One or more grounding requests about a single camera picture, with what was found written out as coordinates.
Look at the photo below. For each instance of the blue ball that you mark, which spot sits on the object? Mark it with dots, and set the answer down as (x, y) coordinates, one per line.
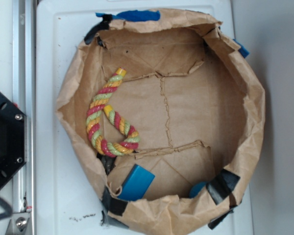
(195, 190)

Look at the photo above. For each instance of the brown paper bag bin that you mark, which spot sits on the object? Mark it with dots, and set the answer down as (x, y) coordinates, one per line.
(196, 103)

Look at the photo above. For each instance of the blue rectangular block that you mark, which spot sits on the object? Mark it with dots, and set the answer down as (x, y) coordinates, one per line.
(136, 184)

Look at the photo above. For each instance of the multicolour twisted rope toy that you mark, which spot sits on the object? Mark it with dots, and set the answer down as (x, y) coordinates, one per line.
(97, 107)

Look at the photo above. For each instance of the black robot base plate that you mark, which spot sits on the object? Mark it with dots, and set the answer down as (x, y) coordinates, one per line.
(12, 140)

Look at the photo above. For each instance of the aluminium extrusion rail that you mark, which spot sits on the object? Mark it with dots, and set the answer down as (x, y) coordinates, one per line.
(23, 93)

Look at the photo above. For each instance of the metal corner bracket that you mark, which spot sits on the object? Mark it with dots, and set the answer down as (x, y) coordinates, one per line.
(19, 224)

